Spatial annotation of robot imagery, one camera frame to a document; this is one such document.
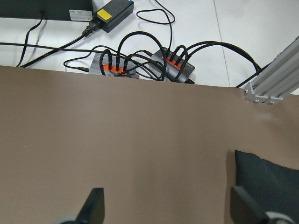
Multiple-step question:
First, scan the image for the black power adapter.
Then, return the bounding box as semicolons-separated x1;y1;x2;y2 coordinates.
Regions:
93;0;134;33

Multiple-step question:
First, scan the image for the black t-shirt with logo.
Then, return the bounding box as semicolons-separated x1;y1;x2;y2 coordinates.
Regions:
235;150;299;224

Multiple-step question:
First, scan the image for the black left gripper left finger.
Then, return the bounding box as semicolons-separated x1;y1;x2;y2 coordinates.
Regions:
76;188;105;224

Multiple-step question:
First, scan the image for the grey usb hub right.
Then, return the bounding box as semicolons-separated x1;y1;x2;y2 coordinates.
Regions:
149;50;195;84

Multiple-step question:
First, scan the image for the grey usb hub left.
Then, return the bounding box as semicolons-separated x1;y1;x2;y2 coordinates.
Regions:
88;53;138;78

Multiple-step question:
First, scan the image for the grey usb hub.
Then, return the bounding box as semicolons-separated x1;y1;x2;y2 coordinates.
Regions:
149;50;195;84
88;53;138;78

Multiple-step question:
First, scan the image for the aluminium frame post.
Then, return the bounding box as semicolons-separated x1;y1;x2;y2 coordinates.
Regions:
243;38;299;105

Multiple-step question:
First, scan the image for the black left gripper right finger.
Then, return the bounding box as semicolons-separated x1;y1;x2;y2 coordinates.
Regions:
230;186;269;224

